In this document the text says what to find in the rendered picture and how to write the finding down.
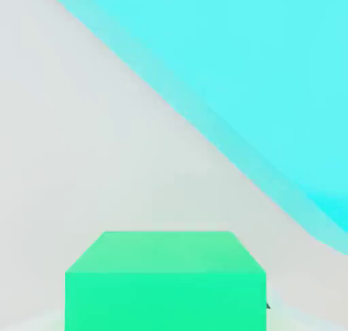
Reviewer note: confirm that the large cyan box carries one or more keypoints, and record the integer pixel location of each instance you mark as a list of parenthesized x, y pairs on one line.
[(244, 64)]

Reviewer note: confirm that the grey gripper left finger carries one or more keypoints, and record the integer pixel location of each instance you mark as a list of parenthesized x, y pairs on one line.
[(51, 324)]

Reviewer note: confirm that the small green cube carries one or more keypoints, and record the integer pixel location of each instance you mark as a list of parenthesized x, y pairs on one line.
[(165, 295)]

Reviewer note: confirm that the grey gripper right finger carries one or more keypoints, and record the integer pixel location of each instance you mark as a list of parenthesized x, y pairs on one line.
[(277, 321)]

